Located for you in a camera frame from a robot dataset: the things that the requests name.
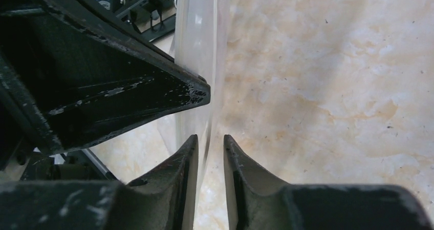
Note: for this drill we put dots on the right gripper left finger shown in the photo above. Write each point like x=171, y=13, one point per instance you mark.
x=163, y=198

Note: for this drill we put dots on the black poker chip case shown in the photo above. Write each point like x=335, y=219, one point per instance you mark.
x=152, y=19

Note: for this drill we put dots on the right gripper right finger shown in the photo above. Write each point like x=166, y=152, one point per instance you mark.
x=257, y=199

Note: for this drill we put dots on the clear zip top bag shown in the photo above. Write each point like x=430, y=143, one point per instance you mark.
x=199, y=46

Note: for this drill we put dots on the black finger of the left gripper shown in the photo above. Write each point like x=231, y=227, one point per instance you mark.
x=73, y=75

